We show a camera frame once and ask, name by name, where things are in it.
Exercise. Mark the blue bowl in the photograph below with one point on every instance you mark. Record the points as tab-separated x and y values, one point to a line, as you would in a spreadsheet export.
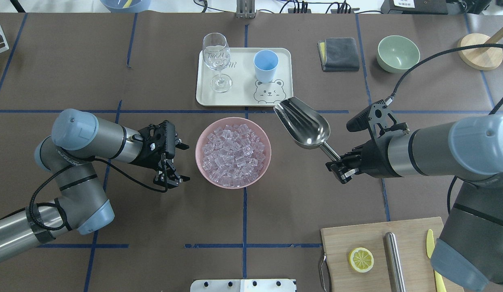
115	6

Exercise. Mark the aluminium frame post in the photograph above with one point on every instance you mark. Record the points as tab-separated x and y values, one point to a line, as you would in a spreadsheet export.
245	9

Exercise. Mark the clear wine glass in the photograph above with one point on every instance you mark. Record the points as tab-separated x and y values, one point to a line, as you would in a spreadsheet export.
216	56

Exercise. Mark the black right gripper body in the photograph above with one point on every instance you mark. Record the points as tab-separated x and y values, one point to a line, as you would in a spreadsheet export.
373	159

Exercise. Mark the green bowl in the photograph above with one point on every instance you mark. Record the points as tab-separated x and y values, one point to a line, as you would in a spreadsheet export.
397	54

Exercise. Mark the grey folded cloth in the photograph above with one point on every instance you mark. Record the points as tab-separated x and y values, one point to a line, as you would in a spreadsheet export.
339	54

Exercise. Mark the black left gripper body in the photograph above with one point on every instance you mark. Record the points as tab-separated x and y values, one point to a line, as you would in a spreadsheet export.
146	157

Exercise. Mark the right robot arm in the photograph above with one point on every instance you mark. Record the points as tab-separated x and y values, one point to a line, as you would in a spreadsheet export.
469	250

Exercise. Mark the wooden stand round base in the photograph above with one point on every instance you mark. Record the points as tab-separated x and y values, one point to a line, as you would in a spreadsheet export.
482	58

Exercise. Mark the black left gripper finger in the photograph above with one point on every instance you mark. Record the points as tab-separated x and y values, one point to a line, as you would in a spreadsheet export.
167	176
180	145

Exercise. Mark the wooden cutting board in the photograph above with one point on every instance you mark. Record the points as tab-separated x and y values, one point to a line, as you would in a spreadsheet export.
411	238

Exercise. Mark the pile of clear ice cubes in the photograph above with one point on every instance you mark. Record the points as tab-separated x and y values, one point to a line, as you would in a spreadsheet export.
233	152

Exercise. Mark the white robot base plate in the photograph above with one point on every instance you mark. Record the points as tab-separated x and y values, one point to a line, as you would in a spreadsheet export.
244	285

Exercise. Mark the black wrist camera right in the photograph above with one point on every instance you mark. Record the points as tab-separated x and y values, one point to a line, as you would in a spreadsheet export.
378	119

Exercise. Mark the cream bear tray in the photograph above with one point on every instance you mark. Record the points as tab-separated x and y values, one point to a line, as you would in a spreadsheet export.
246	90

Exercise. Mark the light blue cup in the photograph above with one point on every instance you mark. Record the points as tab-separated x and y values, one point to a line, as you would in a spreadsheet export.
265	64

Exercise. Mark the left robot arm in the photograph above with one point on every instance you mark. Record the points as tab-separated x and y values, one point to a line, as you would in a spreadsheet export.
73	198

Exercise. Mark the steel cylinder tool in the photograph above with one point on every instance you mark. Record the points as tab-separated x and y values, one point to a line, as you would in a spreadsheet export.
394	265

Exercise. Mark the pink bowl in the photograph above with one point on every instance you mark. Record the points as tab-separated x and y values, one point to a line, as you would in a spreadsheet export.
233	152

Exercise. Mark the stainless steel ice scoop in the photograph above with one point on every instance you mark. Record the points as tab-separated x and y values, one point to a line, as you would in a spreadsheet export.
306	126

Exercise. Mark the lemon half slice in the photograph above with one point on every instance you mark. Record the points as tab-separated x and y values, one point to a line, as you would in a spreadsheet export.
361	260

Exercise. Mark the yellow plastic fork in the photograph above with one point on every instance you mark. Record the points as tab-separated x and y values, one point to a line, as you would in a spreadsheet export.
127	4

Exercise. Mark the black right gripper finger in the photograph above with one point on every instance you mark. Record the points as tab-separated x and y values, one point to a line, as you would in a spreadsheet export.
343	170
353	156

